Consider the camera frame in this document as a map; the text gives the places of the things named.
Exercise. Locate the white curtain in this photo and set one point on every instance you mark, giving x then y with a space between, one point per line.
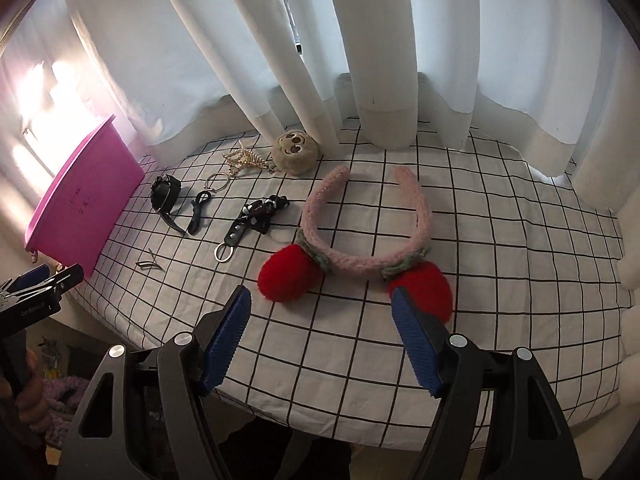
200 35

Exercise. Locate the small black hair clip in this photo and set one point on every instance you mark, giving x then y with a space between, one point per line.
196 217

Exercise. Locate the pink plastic tub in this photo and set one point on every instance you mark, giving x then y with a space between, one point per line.
85 195

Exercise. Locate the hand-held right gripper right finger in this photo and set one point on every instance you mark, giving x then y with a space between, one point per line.
415 340

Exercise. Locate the gold pearl hair clip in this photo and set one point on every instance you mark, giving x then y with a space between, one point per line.
247 160

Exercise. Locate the black wrist watch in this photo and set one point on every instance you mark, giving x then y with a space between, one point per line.
164 195

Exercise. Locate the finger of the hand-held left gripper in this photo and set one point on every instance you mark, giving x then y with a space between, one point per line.
65 280
30 277

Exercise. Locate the pink strawberry plush headband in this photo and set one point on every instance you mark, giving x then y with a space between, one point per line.
310 230

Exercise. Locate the white black grid sheet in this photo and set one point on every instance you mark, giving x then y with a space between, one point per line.
500 285

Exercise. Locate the thin metal hair pins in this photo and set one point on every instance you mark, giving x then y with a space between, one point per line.
147 263

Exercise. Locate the purple fuzzy cloth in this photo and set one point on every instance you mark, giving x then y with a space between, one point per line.
65 395

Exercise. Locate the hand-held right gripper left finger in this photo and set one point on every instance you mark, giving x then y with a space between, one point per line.
227 340

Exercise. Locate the person's left hand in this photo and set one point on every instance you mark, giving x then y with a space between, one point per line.
32 395

